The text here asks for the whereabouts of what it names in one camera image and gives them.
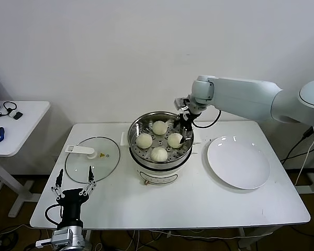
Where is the white hanging cable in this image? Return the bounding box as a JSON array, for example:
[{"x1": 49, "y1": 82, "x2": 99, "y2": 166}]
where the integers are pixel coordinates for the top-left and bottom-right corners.
[{"x1": 294, "y1": 137, "x2": 314, "y2": 187}]

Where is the glass lid white handle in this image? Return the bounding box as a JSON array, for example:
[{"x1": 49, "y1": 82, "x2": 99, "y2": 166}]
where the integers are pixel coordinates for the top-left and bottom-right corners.
[{"x1": 65, "y1": 135, "x2": 120, "y2": 184}]

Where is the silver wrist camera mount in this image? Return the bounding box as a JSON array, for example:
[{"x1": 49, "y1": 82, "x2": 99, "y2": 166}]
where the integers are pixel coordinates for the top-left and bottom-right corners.
[
  {"x1": 174, "y1": 97, "x2": 190, "y2": 110},
  {"x1": 36, "y1": 227, "x2": 74, "y2": 248}
]

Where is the white round plate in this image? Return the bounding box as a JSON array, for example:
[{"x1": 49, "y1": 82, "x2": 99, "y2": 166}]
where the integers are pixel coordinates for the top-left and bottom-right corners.
[{"x1": 206, "y1": 135, "x2": 271, "y2": 189}]

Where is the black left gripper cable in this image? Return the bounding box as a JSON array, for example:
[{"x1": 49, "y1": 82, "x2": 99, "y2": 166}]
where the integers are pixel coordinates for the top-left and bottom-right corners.
[{"x1": 44, "y1": 204, "x2": 63, "y2": 226}]

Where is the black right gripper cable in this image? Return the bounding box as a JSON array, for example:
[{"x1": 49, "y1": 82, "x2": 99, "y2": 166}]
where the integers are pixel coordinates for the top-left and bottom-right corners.
[{"x1": 193, "y1": 109, "x2": 222, "y2": 129}]

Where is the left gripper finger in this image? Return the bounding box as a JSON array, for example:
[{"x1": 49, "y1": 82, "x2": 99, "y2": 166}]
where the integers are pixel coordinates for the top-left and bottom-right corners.
[
  {"x1": 50, "y1": 169, "x2": 64, "y2": 201},
  {"x1": 78, "y1": 165, "x2": 97, "y2": 197}
]

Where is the steel perforated steamer basket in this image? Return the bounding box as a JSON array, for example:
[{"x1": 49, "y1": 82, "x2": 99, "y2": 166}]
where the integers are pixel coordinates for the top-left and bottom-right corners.
[{"x1": 127, "y1": 111, "x2": 194, "y2": 163}]

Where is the white steamed baozi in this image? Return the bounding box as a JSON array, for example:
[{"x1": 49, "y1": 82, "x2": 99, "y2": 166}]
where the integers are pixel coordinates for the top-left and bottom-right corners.
[
  {"x1": 150, "y1": 146, "x2": 169, "y2": 163},
  {"x1": 152, "y1": 120, "x2": 169, "y2": 136},
  {"x1": 135, "y1": 133, "x2": 153, "y2": 149},
  {"x1": 167, "y1": 132, "x2": 185, "y2": 149}
]

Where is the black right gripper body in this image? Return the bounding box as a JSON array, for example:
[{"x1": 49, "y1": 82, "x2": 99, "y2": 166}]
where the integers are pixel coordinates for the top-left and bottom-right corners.
[{"x1": 179, "y1": 111, "x2": 197, "y2": 131}]

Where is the black earphone cable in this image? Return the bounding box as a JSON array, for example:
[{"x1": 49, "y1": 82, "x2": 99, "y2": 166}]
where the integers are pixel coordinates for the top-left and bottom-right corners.
[{"x1": 0, "y1": 101, "x2": 17, "y2": 119}]

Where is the white side table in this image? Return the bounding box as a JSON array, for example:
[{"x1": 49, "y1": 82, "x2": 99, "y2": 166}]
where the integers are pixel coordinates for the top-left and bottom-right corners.
[{"x1": 0, "y1": 101, "x2": 51, "y2": 219}]

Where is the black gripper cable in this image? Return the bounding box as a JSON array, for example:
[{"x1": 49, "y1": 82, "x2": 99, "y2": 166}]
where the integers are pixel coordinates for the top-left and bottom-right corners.
[
  {"x1": 193, "y1": 109, "x2": 222, "y2": 129},
  {"x1": 44, "y1": 204, "x2": 63, "y2": 226}
]

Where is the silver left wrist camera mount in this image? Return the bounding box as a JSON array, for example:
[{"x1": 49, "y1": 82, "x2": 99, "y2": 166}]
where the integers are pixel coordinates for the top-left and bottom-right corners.
[{"x1": 36, "y1": 227, "x2": 74, "y2": 248}]

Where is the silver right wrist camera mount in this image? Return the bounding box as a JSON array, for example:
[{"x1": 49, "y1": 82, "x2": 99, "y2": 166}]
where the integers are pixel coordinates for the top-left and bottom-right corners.
[{"x1": 174, "y1": 97, "x2": 190, "y2": 110}]

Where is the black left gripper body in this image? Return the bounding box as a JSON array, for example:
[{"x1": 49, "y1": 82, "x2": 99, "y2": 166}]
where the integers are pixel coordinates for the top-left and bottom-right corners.
[{"x1": 56, "y1": 188, "x2": 91, "y2": 226}]

